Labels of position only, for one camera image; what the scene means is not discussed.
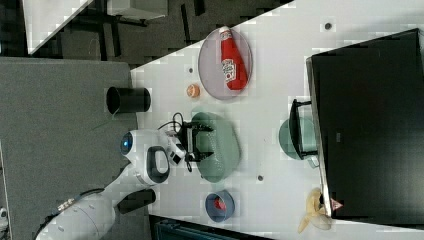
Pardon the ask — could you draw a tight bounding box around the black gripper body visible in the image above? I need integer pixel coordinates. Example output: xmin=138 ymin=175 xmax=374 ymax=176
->
xmin=177 ymin=122 xmax=213 ymax=162

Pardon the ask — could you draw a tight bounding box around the green plastic strainer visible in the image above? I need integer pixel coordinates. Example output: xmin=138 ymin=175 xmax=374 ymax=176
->
xmin=192 ymin=111 xmax=241 ymax=183

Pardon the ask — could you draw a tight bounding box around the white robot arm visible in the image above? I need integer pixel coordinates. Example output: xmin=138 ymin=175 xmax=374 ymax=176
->
xmin=33 ymin=122 xmax=213 ymax=240

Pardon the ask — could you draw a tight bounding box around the orange slice toy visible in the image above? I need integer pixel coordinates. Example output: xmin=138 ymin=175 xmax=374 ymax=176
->
xmin=186 ymin=84 xmax=200 ymax=98

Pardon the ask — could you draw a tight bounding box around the red strawberry toy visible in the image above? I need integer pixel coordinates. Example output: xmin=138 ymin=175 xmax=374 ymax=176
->
xmin=213 ymin=197 xmax=226 ymax=211

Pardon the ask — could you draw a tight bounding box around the grey round plate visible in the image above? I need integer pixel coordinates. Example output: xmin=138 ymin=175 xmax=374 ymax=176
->
xmin=198 ymin=29 xmax=253 ymax=100

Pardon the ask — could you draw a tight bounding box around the black utensil holder cup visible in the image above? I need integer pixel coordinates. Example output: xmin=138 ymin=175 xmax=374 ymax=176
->
xmin=106 ymin=87 xmax=151 ymax=114

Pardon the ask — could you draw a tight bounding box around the black cylinder cup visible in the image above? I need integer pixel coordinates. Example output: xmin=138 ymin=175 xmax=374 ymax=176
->
xmin=117 ymin=189 xmax=156 ymax=214

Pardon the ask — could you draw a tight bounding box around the blue bowl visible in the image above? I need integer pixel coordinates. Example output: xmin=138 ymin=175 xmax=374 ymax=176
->
xmin=205 ymin=190 xmax=235 ymax=223

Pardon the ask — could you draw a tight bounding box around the red ketchup bottle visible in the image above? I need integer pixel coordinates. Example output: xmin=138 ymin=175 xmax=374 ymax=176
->
xmin=219 ymin=26 xmax=248 ymax=91

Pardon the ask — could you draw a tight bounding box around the green bowl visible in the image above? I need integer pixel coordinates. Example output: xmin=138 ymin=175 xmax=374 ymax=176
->
xmin=279 ymin=117 xmax=319 ymax=168

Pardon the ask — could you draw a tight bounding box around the black microwave oven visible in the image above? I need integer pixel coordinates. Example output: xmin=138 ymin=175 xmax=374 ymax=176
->
xmin=307 ymin=29 xmax=424 ymax=229

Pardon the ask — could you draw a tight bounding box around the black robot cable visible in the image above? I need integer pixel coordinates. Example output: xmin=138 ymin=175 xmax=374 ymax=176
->
xmin=157 ymin=112 xmax=194 ymax=173

